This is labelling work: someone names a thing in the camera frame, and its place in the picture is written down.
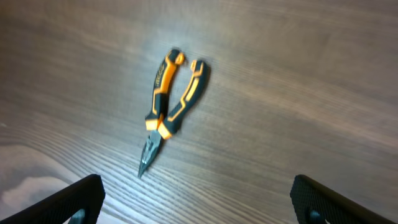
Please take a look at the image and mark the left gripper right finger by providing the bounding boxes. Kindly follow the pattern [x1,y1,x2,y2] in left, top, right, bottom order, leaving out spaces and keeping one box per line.
[290,174,395,224]

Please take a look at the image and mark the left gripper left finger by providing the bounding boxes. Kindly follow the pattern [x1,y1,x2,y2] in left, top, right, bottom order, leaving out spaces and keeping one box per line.
[1,174,106,224]

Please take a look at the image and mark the orange black pliers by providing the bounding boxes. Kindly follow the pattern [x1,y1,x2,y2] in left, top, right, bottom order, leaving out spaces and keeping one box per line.
[137,49,210,179]

